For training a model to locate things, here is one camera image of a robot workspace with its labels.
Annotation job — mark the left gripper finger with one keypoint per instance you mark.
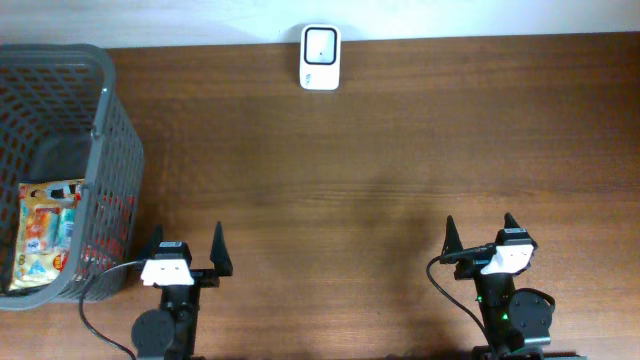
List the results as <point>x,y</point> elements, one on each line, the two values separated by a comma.
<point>219,255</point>
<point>152,244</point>

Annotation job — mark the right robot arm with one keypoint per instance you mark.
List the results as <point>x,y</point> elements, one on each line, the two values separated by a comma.
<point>515,322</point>

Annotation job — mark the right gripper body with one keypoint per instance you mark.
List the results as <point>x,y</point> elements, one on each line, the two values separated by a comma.
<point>471,269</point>

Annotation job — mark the white barcode scanner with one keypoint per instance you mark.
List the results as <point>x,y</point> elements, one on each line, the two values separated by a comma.
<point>320,57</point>

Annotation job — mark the grey plastic mesh basket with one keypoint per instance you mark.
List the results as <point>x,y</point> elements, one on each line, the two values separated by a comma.
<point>61,119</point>

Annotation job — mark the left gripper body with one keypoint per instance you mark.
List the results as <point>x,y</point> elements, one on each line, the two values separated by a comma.
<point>206,279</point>

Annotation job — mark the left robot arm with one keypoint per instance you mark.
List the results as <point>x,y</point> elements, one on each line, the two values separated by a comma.
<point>169,331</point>

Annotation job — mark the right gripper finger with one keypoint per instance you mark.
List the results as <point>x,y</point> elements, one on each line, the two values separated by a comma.
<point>452,243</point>
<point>510,222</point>

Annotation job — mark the yellow wet wipes pack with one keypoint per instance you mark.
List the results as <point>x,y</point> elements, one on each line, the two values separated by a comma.
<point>46,224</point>

